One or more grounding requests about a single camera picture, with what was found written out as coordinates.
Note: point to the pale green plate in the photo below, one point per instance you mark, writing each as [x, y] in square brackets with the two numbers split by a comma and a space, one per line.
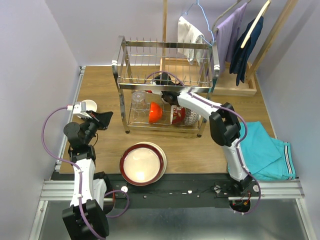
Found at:
[162, 154]

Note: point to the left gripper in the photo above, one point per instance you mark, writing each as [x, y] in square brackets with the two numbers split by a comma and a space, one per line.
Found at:
[97, 122]

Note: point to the wooden clothes rack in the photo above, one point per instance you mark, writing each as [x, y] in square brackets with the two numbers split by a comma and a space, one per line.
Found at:
[225, 84]

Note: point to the navy blue garment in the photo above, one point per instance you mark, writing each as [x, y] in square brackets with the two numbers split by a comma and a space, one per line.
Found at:
[241, 55]

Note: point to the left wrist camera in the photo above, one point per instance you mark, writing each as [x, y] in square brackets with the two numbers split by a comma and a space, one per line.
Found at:
[79, 109]

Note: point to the orange bowl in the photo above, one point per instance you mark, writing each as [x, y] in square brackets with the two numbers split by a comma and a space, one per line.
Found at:
[155, 113]

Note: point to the metal two-tier dish rack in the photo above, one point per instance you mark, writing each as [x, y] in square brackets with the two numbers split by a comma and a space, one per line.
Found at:
[127, 79]

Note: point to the blue wire hanger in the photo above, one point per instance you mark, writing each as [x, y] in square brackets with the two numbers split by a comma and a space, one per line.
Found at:
[203, 21]

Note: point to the patterned small bowl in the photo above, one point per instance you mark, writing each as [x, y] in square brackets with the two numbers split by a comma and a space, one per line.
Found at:
[191, 117]

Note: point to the lavender towel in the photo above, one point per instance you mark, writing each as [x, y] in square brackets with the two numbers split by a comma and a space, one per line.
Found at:
[226, 35]

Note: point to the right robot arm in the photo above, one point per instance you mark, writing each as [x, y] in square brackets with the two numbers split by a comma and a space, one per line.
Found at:
[224, 128]

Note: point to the wooden hanger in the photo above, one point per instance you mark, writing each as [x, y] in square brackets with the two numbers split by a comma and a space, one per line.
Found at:
[255, 22]

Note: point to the red rimmed white plate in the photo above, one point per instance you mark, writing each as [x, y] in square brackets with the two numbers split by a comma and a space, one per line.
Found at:
[141, 164]

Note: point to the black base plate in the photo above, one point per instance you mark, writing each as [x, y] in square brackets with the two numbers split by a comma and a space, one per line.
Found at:
[185, 191]

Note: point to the teal cloth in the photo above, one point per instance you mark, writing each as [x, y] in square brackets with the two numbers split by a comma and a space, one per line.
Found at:
[267, 158]

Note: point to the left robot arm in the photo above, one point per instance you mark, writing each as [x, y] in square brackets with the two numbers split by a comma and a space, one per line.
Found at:
[85, 218]

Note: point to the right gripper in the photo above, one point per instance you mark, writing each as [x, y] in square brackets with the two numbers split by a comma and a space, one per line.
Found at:
[177, 84]

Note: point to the clear plastic cup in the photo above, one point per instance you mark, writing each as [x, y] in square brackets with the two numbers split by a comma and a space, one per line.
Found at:
[139, 103]

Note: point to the white cloth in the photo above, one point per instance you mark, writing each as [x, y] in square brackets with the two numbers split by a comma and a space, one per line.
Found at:
[189, 34]

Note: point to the grey hanger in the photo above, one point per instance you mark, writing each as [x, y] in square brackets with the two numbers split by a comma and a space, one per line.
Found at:
[225, 15]

